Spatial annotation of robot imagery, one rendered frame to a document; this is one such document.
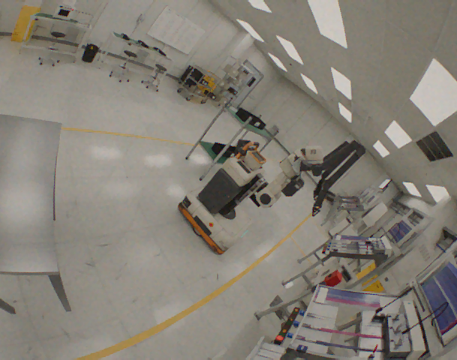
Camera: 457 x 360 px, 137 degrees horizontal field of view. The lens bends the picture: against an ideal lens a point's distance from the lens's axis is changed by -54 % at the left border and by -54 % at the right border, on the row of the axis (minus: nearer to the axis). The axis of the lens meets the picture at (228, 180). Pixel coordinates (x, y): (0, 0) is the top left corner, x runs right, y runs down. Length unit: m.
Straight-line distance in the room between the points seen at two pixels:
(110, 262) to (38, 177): 0.92
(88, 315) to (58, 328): 0.24
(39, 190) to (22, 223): 0.14
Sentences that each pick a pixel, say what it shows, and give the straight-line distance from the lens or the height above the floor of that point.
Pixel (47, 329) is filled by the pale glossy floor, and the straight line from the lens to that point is 1.39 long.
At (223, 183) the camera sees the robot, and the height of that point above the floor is 0.61.
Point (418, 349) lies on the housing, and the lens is 1.22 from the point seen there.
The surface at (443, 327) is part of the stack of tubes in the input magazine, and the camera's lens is 1.23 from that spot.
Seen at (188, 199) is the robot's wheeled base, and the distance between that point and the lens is 1.88.
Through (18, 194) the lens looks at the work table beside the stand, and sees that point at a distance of 0.74.
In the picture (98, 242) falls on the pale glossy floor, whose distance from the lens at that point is 1.56.
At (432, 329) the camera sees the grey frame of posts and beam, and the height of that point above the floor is 1.35.
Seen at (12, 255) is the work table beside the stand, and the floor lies 0.80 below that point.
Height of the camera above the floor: 1.37
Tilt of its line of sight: 26 degrees down
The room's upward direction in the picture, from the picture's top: 42 degrees clockwise
